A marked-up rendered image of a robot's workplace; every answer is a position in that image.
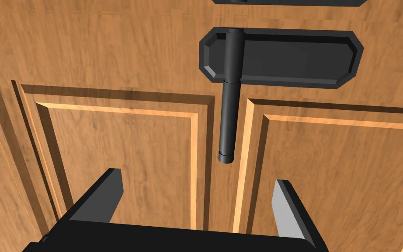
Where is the brown wooden panelled door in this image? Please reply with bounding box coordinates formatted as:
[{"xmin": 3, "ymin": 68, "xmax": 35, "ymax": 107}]
[{"xmin": 0, "ymin": 0, "xmax": 403, "ymax": 252}]

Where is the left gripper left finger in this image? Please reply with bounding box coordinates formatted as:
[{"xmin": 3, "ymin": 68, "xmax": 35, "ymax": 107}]
[{"xmin": 61, "ymin": 168, "xmax": 124, "ymax": 224}]

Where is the black lever door handle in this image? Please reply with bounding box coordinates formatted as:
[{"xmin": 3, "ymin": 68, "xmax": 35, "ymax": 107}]
[{"xmin": 199, "ymin": 27, "xmax": 365, "ymax": 164}]

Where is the black lock plate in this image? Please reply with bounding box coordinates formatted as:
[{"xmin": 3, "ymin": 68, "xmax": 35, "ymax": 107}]
[{"xmin": 211, "ymin": 0, "xmax": 368, "ymax": 7}]

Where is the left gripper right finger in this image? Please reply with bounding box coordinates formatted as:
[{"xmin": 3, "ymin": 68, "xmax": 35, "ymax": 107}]
[{"xmin": 271, "ymin": 179, "xmax": 330, "ymax": 252}]

